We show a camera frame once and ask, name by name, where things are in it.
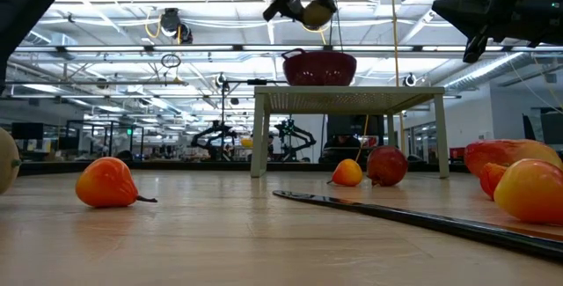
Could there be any green brown round fruit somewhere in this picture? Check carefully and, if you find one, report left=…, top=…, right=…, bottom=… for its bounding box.
left=0, top=128, right=22, bottom=196

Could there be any black display panel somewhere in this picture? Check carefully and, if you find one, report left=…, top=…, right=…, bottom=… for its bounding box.
left=522, top=112, right=563, bottom=146

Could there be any small red orange fruit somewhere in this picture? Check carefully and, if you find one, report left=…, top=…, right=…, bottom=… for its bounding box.
left=479, top=162, right=509, bottom=201

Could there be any black hanging cable ring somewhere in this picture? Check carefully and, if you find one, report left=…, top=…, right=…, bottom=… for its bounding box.
left=160, top=53, right=182, bottom=70

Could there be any yellow orange toy pear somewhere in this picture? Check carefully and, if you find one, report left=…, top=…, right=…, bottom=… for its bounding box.
left=493, top=158, right=563, bottom=227

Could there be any olive brown oval fruit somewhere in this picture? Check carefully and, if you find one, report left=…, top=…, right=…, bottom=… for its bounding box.
left=301, top=0, right=334, bottom=30

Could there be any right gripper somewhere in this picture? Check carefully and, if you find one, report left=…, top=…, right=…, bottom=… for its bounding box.
left=432, top=0, right=563, bottom=63

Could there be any large red yellow mango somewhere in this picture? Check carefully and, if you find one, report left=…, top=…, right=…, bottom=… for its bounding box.
left=463, top=139, right=563, bottom=180

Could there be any maroon plastic colander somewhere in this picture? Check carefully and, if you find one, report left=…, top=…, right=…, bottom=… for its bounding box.
left=281, top=48, right=358, bottom=87

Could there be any black computer monitor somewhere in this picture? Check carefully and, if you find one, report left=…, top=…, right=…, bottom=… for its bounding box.
left=11, top=122, right=44, bottom=142
left=327, top=114, right=384, bottom=138

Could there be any pale green perforated riser table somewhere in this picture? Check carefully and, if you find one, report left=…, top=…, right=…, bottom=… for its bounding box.
left=250, top=85, right=450, bottom=180

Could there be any black ceiling cable reel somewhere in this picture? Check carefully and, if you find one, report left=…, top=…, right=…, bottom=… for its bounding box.
left=158, top=7, right=194, bottom=45

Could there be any small orange toy pear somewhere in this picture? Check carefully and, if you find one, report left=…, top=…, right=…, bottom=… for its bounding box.
left=325, top=158, right=364, bottom=188

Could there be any dark red apple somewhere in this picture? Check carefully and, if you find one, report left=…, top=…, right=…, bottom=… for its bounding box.
left=366, top=145, right=409, bottom=188

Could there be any black aluminium frame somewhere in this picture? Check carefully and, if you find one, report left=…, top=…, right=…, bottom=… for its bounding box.
left=17, top=160, right=470, bottom=178

